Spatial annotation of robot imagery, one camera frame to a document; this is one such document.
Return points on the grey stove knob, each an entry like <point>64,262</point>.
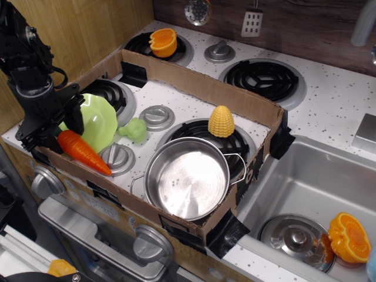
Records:
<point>119,158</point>
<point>157,118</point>
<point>219,53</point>

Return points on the black front right burner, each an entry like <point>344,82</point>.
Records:
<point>237,147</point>

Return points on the light green plastic plate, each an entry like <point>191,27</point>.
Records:
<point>100,124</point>

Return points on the green toy broccoli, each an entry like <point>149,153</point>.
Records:
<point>135,130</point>

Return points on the steel pot lid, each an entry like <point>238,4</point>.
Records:
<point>300,237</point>

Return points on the grey stove knob centre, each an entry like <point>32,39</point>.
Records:
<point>157,118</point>

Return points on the stainless steel sink basin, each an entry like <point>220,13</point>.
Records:
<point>316,181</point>

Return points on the yellow toy corn cob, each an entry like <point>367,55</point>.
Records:
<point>221,122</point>

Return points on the orange object bottom left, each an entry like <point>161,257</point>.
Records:
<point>61,267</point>

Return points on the black back right burner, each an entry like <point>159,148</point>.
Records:
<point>271,79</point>

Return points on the grey stove knob front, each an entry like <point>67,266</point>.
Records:
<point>119,158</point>

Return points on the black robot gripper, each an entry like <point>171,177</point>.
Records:
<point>45,109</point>

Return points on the brown cardboard fence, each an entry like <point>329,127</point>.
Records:
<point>221,231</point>

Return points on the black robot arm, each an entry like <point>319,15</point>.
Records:
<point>27,63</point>

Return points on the silver oven door handle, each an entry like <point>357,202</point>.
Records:
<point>106,251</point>

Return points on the stainless steel pot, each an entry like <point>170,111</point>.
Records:
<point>187,177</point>

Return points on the grey oven knob right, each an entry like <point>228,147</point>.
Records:
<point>150,245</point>

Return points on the grey stove knob back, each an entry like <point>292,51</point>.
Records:
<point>219,53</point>

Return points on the orange pepper half in sink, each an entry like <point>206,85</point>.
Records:
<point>348,239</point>

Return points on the grey oven knob left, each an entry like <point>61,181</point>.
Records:
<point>45,183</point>

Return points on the orange toy carrot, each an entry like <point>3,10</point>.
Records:
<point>83,152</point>

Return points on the black front left burner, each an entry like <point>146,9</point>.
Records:
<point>119,96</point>

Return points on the black burner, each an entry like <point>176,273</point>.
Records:
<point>237,147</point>
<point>271,79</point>
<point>182,56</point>
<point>119,96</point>

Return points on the hanging steel strainer ladle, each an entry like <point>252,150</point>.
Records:
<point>198,12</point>

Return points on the hanging steel slotted spatula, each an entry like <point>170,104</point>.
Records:
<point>252,21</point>

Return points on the grey oven knob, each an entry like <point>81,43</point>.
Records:
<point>150,245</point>
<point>45,183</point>

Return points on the orange pepper half on stove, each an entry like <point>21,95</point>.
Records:
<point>163,42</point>

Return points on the silver faucet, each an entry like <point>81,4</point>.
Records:
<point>364,24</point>

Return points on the black back left burner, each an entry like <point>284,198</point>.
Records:
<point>182,56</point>

